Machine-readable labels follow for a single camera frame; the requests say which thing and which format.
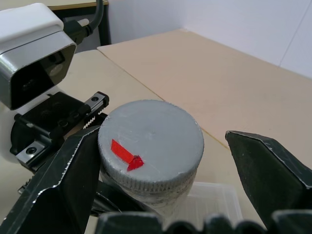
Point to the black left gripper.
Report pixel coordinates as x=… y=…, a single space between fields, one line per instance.
x=56 y=109

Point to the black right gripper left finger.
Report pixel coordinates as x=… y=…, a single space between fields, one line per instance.
x=53 y=195

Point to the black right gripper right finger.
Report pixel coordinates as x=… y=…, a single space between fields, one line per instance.
x=273 y=175

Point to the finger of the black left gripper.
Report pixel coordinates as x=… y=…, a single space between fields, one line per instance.
x=114 y=200

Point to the clear plastic jar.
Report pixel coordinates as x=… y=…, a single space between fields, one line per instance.
x=165 y=198

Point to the grey jar lid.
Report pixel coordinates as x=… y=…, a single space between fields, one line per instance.
x=156 y=136

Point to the clear plastic box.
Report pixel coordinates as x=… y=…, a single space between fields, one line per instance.
x=214 y=202

